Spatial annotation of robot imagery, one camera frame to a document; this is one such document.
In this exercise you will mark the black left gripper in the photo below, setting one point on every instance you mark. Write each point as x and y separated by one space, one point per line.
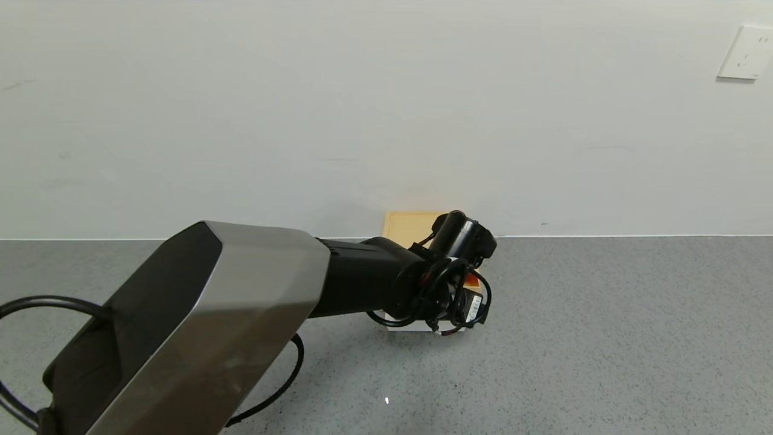
474 309

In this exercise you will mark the left robot arm silver black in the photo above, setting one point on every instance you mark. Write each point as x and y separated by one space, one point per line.
241 302

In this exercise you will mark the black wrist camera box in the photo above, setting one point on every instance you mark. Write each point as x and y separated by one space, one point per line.
474 308

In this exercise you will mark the white wall socket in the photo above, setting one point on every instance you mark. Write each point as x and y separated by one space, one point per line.
747 53

